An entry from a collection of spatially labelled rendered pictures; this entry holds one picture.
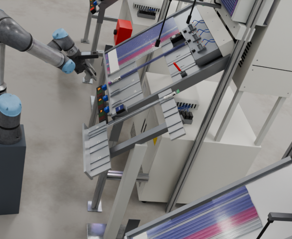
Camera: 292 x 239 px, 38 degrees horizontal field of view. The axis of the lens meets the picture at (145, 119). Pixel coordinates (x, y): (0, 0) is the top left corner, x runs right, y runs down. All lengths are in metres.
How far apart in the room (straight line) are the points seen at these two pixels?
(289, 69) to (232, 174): 0.80
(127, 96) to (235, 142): 0.73
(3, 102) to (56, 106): 1.34
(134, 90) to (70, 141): 0.96
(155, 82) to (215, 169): 0.72
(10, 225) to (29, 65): 1.75
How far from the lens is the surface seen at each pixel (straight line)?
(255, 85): 2.35
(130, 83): 2.43
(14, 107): 2.16
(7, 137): 2.25
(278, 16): 2.18
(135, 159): 2.07
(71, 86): 3.74
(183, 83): 2.21
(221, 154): 2.62
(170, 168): 2.61
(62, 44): 2.34
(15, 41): 1.97
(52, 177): 2.89
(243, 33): 2.10
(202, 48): 2.23
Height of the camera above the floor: 2.09
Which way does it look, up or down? 36 degrees down
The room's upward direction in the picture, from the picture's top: 18 degrees clockwise
